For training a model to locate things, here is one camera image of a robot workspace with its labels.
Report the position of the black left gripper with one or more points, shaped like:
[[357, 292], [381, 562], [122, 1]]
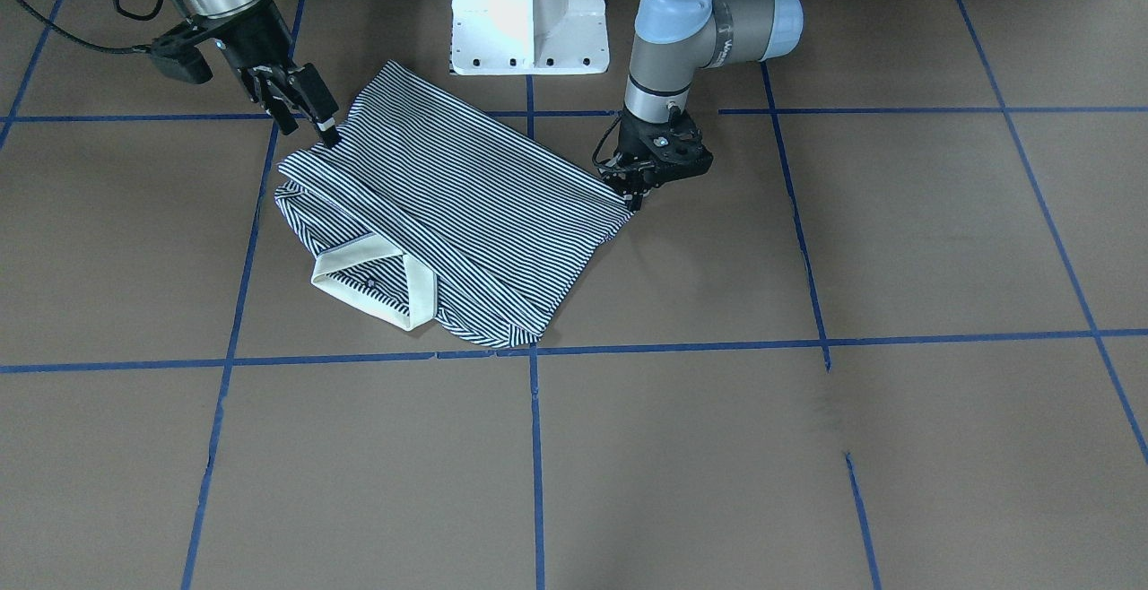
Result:
[[630, 177]]

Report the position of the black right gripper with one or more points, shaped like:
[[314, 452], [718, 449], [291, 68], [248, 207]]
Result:
[[254, 41]]

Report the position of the navy white striped polo shirt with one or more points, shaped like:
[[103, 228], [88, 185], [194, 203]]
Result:
[[429, 210]]

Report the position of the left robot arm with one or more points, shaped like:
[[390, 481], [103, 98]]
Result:
[[674, 40]]

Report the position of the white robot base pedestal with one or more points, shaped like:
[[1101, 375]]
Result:
[[529, 37]]

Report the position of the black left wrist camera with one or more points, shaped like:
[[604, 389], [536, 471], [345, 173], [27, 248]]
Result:
[[684, 154]]

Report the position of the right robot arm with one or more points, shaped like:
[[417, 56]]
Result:
[[199, 11]]

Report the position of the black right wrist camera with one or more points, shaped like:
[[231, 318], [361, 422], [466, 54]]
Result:
[[175, 54]]

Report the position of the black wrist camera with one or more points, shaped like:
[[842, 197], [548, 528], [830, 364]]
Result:
[[175, 54], [684, 154]]

